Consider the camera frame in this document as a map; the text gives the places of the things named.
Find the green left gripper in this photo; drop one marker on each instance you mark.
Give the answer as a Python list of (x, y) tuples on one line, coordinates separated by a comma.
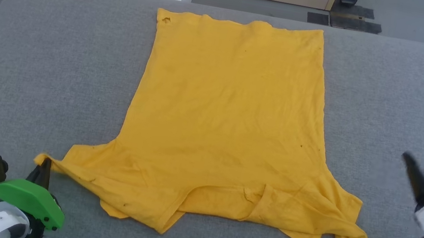
[(28, 198)]

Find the yellow t-shirt garment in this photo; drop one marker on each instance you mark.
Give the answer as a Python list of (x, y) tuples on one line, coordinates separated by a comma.
[(229, 118)]

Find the large black floor mat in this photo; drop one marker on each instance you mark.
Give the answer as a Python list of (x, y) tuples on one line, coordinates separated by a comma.
[(355, 22)]

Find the small black floor mat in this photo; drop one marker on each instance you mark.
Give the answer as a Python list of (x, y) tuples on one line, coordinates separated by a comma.
[(318, 18)]

